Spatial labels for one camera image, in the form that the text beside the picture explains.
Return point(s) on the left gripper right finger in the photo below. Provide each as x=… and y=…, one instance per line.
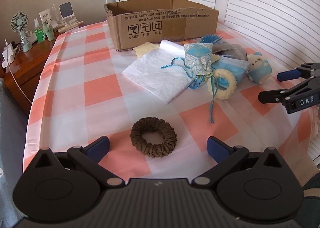
x=229, y=159

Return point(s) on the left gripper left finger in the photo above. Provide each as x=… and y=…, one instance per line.
x=86, y=159

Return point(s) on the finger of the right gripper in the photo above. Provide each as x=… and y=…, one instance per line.
x=273, y=96
x=305, y=71

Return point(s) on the blue penguin plush toy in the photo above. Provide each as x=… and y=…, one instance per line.
x=259, y=69

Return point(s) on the blue surgical mask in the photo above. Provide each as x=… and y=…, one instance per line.
x=237, y=67

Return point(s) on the cream knitted scrunchie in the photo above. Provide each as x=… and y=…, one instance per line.
x=222, y=84

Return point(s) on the brown knitted scrunchie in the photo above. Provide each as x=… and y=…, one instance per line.
x=153, y=137

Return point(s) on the grey lace sachet bag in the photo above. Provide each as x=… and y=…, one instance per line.
x=235, y=51

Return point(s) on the blue floral sachet pouch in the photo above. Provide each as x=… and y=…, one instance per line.
x=198, y=60

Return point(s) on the pink white checkered tablecloth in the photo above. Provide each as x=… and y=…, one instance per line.
x=83, y=95

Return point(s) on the grey blue bedsheet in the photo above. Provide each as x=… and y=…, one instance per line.
x=13, y=133

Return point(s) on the wooden nightstand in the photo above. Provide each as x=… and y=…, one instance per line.
x=22, y=78

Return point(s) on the white paper towel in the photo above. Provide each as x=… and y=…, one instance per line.
x=161, y=71

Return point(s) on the yellow cleaning cloth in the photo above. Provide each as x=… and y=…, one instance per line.
x=145, y=48

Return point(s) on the green small box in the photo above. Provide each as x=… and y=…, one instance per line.
x=39, y=33

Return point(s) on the white power strip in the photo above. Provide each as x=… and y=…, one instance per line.
x=8, y=54

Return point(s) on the white remote control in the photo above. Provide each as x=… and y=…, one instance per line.
x=70, y=26

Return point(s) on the green tube bottle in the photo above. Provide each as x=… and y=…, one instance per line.
x=48, y=29

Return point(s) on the brown cardboard box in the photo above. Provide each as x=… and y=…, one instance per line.
x=135, y=22

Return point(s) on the white router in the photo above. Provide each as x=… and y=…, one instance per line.
x=58, y=19

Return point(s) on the white card sign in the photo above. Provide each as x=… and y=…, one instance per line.
x=45, y=16

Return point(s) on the white phone stand mirror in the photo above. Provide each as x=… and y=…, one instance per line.
x=66, y=11

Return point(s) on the green desk fan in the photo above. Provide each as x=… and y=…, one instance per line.
x=19, y=23

